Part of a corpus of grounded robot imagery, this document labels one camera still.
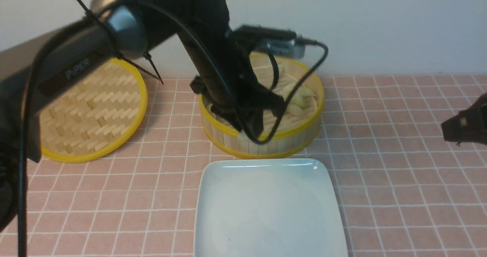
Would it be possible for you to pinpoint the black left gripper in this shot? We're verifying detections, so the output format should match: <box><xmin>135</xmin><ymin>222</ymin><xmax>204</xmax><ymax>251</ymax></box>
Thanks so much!
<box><xmin>179</xmin><ymin>29</ymin><xmax>286</xmax><ymax>136</ymax></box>

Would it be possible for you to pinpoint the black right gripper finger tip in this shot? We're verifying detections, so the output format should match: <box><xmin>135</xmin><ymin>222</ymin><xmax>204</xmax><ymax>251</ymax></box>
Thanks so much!
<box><xmin>441</xmin><ymin>93</ymin><xmax>487</xmax><ymax>145</ymax></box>

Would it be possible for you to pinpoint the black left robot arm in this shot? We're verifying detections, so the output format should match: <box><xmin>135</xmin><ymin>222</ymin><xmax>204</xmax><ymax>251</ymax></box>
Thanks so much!
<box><xmin>1</xmin><ymin>0</ymin><xmax>288</xmax><ymax>230</ymax></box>

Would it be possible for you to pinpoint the white square plate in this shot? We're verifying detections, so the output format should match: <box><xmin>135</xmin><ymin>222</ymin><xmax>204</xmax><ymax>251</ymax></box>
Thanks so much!
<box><xmin>194</xmin><ymin>158</ymin><xmax>349</xmax><ymax>257</ymax></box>

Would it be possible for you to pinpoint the bamboo steamer basket yellow rim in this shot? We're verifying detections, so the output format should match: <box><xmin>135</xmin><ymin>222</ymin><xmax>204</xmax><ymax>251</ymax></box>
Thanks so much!
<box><xmin>198</xmin><ymin>53</ymin><xmax>325</xmax><ymax>159</ymax></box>

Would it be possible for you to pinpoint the green dumpling right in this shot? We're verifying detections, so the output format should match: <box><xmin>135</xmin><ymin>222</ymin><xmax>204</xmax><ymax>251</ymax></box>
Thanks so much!
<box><xmin>291</xmin><ymin>86</ymin><xmax>315</xmax><ymax>109</ymax></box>

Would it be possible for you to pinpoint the bamboo steamer lid yellow rim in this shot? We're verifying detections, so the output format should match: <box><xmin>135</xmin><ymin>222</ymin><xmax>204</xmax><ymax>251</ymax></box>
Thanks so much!
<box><xmin>40</xmin><ymin>59</ymin><xmax>148</xmax><ymax>163</ymax></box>

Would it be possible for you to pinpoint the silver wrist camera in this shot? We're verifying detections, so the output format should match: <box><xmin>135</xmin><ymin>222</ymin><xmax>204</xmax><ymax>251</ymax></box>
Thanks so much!
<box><xmin>231</xmin><ymin>25</ymin><xmax>306</xmax><ymax>59</ymax></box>

